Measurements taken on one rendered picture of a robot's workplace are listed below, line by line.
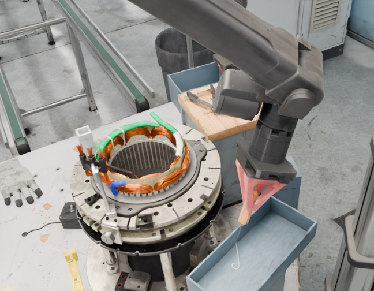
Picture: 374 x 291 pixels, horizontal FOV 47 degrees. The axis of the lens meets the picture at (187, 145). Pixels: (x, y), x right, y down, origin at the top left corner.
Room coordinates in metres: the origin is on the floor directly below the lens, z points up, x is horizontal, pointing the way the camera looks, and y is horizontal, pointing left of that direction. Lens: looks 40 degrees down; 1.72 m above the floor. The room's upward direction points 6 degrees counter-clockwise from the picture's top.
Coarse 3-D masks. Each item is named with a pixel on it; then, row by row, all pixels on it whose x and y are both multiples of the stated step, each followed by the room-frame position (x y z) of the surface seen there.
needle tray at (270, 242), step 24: (264, 216) 0.57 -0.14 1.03; (288, 216) 0.55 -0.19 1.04; (240, 240) 0.51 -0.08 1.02; (264, 240) 0.51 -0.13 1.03; (288, 240) 0.50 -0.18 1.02; (216, 264) 0.46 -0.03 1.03; (240, 264) 0.46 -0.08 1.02; (264, 264) 0.45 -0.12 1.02; (288, 264) 0.44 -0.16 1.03; (192, 288) 0.41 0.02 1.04; (216, 288) 0.42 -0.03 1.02; (240, 288) 0.41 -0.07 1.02; (264, 288) 0.39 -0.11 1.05
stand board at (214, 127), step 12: (216, 84) 1.01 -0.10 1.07; (180, 96) 0.97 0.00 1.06; (204, 96) 0.96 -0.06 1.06; (192, 108) 0.91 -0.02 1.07; (204, 108) 0.91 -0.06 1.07; (192, 120) 0.89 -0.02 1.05; (204, 120) 0.86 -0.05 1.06; (216, 120) 0.85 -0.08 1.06; (228, 120) 0.85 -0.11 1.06; (240, 120) 0.84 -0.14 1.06; (252, 120) 0.84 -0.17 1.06; (204, 132) 0.81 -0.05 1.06; (216, 132) 0.80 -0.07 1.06; (228, 132) 0.81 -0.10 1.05
